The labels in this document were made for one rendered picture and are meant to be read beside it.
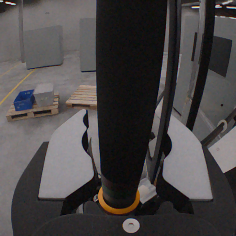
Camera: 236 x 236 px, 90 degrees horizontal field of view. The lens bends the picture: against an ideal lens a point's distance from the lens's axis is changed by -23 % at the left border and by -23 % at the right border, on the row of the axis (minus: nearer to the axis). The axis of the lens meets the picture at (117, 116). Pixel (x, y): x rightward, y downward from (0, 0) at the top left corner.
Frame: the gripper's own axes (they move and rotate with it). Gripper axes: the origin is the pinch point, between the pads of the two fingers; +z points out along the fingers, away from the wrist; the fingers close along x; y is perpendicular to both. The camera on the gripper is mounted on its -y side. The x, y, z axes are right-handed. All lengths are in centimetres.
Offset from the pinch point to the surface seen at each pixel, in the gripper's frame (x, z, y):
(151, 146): 14, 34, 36
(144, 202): 3.0, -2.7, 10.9
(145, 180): 3.3, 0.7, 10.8
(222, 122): 23.7, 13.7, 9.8
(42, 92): -149, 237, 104
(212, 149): 32.9, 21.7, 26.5
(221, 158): 33.8, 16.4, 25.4
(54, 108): -128, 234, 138
